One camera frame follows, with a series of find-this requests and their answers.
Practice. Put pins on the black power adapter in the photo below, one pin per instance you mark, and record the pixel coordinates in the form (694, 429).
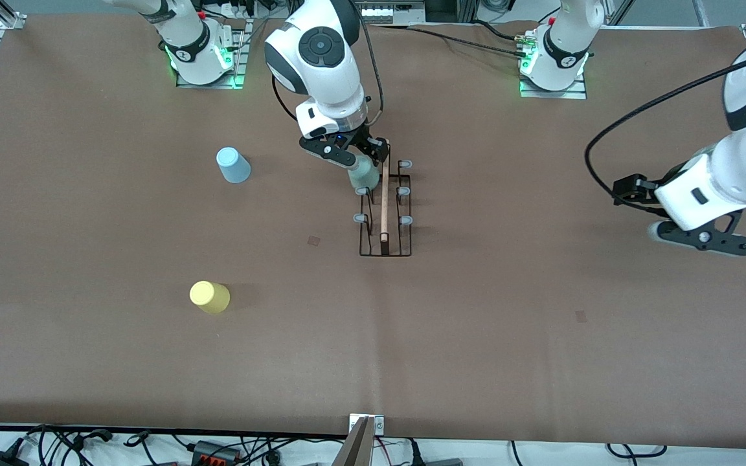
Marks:
(0, 459)

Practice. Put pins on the grey electronics box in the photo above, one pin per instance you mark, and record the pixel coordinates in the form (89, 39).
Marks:
(389, 13)

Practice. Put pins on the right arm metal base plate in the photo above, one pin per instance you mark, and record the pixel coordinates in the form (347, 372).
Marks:
(241, 58)

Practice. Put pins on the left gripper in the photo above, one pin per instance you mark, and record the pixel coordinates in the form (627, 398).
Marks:
(646, 190)

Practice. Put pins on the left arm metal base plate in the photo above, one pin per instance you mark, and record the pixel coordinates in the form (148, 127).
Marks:
(574, 92)

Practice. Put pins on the light blue plastic cup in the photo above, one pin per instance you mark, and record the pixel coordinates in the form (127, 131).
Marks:
(234, 167)

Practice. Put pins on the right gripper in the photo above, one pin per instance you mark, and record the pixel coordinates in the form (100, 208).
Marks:
(364, 141)

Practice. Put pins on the brown table cover sheet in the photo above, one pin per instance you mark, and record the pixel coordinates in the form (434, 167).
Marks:
(412, 356)

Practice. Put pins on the pale green plastic cup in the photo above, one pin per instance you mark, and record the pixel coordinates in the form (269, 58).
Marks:
(363, 177)

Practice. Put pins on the grey brown stand beam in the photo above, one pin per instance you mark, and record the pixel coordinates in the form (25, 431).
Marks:
(355, 450)

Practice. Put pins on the black orange connector block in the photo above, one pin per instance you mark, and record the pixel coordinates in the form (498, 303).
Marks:
(214, 452)

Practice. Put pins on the white power strip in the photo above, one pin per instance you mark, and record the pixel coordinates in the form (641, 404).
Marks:
(234, 10)

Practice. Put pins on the yellow plastic cup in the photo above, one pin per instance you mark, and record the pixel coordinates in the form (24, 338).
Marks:
(210, 298)

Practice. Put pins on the small aluminium table bracket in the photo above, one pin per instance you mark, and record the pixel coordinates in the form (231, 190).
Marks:
(379, 424)

